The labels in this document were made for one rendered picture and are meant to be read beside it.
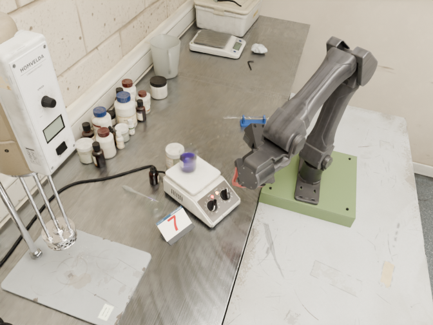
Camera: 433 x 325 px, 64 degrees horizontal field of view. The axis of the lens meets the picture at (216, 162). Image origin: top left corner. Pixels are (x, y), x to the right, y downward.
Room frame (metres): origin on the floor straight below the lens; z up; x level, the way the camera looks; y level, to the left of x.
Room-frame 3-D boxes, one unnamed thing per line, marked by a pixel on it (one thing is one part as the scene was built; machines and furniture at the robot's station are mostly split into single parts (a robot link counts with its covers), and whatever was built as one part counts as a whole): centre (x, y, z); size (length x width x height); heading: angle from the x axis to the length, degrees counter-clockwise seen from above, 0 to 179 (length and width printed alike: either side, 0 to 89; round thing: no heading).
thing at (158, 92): (1.20, 0.26, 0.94); 0.07 x 0.07 x 0.07
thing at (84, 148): (0.80, 0.42, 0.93); 0.06 x 0.06 x 0.07
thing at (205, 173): (0.69, 0.06, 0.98); 0.12 x 0.12 x 0.01; 52
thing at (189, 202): (0.68, 0.04, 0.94); 0.22 x 0.13 x 0.08; 52
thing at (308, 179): (0.75, -0.29, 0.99); 0.20 x 0.07 x 0.08; 168
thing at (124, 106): (0.99, 0.34, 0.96); 0.07 x 0.07 x 0.13
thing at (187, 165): (0.71, 0.08, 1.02); 0.06 x 0.05 x 0.08; 163
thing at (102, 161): (0.78, 0.37, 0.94); 0.04 x 0.04 x 0.09
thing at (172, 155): (0.80, 0.13, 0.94); 0.06 x 0.06 x 0.08
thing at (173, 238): (0.55, 0.10, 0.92); 0.09 x 0.06 x 0.04; 139
